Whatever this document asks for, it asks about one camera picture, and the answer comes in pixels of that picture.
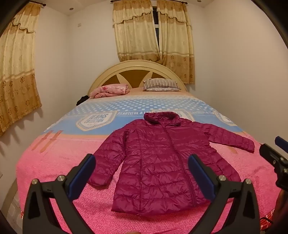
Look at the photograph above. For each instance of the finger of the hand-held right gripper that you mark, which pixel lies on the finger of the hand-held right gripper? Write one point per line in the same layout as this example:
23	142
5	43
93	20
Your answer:
281	141
270	154

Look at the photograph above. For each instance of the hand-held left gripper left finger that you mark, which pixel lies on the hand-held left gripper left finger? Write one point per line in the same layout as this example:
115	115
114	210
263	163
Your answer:
85	173

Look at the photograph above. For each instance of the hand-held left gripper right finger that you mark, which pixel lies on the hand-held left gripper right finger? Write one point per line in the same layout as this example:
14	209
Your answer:
200	175

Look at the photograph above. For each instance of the magenta quilted puffer jacket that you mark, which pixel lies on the magenta quilted puffer jacket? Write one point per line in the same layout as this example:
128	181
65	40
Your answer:
157	162

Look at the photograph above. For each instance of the person's right forearm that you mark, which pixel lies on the person's right forearm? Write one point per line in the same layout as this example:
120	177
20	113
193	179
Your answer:
282	198

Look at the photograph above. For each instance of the bed with pink blue sheet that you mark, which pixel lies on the bed with pink blue sheet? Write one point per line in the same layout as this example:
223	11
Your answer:
67	153

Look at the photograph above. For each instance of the red and white bag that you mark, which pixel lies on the red and white bag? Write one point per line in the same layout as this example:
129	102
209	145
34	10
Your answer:
267	217

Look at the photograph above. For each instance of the dark cloth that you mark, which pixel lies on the dark cloth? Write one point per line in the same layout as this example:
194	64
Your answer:
82	100

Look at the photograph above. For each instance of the pink floral folded quilt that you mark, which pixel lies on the pink floral folded quilt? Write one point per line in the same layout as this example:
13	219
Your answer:
108	90

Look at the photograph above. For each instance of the striped pillow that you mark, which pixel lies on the striped pillow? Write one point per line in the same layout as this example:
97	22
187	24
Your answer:
162	85

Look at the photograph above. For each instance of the cream wooden headboard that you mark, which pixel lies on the cream wooden headboard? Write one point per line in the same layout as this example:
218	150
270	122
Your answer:
135	67

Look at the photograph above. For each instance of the wide beige floral curtain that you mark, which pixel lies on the wide beige floral curtain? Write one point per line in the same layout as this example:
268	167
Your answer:
18	67

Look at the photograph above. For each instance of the beige floral curtain panel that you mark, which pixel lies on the beige floral curtain panel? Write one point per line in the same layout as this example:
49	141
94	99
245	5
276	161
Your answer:
177	45
135	33

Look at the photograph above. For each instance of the dark window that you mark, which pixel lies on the dark window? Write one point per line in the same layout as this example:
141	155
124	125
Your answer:
156	20

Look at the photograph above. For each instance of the dark curtain rod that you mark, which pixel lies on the dark curtain rod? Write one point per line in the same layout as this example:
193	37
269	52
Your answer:
148	1

